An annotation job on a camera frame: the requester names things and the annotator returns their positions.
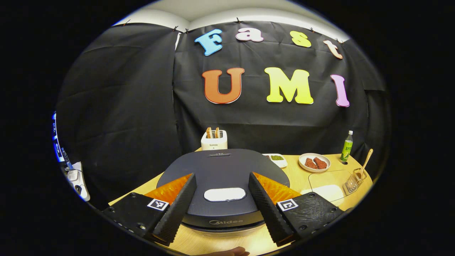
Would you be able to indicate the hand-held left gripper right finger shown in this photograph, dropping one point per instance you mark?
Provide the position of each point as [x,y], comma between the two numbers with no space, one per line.
[270,213]

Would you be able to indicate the wooden spoon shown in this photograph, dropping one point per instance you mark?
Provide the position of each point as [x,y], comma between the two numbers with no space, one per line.
[365,161]

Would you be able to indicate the clear chopstick holder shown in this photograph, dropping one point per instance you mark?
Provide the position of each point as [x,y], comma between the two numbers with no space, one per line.
[352,183]

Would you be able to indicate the computer monitor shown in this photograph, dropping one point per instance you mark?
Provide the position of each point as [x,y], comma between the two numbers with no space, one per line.
[57,142]

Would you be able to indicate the black computer mouse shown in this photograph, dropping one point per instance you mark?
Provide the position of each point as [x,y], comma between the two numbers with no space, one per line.
[78,189]

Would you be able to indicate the brown meat piece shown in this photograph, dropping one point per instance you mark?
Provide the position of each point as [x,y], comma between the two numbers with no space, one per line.
[310,163]
[320,163]

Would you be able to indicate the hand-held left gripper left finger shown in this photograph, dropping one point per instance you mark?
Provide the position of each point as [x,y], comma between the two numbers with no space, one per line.
[176,213]

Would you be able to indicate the white round plate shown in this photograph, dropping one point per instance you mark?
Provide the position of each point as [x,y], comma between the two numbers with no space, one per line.
[302,164]

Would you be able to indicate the grey rice cooker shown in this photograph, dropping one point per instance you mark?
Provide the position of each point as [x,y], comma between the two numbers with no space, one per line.
[220,170]

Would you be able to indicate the clear container of rice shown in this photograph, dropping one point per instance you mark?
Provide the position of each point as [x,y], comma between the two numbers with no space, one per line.
[328,192]

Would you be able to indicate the green tea bottle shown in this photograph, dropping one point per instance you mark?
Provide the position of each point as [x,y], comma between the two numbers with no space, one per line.
[347,147]

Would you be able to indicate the toast slice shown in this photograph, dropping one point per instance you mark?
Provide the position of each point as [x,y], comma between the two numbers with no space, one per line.
[209,132]
[217,132]

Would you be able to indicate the white side desk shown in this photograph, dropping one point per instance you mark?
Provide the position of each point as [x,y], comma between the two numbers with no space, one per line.
[83,192]

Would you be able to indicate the white toaster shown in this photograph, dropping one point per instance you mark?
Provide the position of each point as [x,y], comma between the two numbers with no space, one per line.
[214,144]

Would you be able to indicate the black backdrop cloth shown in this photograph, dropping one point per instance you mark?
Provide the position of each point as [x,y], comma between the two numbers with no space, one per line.
[124,106]

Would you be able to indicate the white divided bean dish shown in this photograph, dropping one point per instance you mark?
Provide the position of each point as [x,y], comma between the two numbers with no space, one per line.
[277,159]

